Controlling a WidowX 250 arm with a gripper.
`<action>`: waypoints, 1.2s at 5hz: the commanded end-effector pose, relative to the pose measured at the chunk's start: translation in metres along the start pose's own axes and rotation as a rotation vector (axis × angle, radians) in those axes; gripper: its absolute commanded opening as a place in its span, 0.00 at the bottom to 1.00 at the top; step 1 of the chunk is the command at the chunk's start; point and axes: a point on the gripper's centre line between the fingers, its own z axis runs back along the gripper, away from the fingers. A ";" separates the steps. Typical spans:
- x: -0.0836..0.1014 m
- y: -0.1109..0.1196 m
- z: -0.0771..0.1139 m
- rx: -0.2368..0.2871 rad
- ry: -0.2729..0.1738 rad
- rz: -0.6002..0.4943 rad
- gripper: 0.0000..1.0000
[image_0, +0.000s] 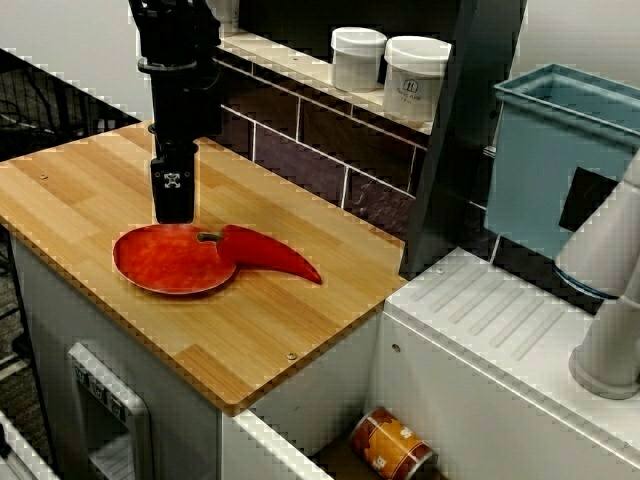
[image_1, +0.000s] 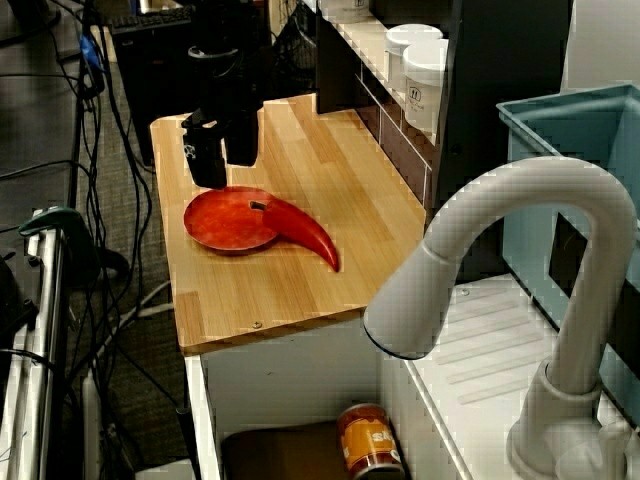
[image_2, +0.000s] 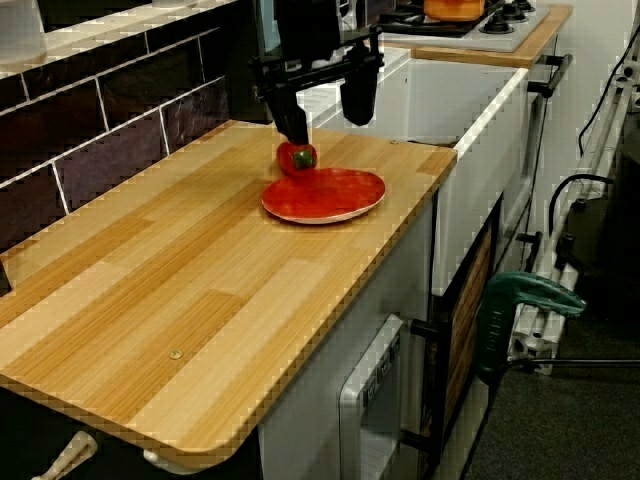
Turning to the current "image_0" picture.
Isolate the red round plate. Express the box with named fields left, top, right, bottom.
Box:
left=112, top=223, right=239, bottom=296

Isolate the white plastic jar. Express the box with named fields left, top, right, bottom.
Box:
left=330, top=26, right=389, bottom=93

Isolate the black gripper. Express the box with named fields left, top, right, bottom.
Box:
left=137, top=58, right=224, bottom=225

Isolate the orange food can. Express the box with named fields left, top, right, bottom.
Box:
left=348, top=407, right=434, bottom=480

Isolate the black wire mesh rack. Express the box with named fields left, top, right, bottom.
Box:
left=0, top=47, right=144, bottom=161

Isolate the grey toy dishwasher panel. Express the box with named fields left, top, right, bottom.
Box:
left=67, top=342, right=154, bottom=480

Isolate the aluminium frame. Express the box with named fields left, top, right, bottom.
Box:
left=0, top=409, right=51, bottom=480

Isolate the white jar with label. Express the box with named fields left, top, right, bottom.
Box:
left=382, top=35, right=453, bottom=124

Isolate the red toy pepper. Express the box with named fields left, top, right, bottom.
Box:
left=196, top=224, right=323, bottom=285

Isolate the light grey toy faucet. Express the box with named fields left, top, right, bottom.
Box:
left=553, top=149, right=640, bottom=400

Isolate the black upright pillar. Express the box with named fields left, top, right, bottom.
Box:
left=397, top=0, right=529, bottom=281

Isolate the teal plastic bin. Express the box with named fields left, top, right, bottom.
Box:
left=485, top=62, right=640, bottom=261

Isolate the white toy sink unit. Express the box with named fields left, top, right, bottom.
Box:
left=222, top=247, right=640, bottom=480

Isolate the cream shelf ledge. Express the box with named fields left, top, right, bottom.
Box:
left=217, top=29, right=436, bottom=136

